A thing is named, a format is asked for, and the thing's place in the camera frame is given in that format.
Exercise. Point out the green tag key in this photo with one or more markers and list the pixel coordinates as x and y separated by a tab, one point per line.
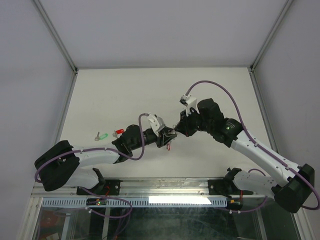
100	137

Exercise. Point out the white slotted cable duct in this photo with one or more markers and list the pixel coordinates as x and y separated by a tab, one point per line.
145	202

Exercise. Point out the aluminium frame post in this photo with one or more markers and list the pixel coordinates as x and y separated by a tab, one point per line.
54	34
272	33

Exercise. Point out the aluminium frame post left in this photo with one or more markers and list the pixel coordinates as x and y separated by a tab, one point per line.
54	34

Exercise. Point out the metal disc with keyrings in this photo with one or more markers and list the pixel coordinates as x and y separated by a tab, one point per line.
173	126

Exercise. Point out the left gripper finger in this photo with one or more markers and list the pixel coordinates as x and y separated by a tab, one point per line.
167	131
166	139

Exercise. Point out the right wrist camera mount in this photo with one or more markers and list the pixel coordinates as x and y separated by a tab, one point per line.
189	102

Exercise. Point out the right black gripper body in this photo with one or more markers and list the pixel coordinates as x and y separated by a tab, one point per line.
197	122

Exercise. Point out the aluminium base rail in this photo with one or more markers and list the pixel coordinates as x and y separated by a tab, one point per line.
150	186

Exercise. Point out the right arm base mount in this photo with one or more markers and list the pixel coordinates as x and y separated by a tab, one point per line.
220	187

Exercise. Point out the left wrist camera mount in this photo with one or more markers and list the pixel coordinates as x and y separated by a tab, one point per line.
156	123

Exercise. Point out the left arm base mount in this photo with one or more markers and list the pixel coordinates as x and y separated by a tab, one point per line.
107	186

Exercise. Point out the aluminium frame post right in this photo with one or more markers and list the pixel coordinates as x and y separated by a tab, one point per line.
272	33

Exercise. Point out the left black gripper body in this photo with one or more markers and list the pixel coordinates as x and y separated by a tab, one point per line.
151	138

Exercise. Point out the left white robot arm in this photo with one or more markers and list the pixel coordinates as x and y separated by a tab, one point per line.
67	165

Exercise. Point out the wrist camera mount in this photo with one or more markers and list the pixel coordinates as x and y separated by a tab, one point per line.
156	123
189	102

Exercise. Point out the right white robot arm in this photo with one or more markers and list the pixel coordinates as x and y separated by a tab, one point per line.
288	183

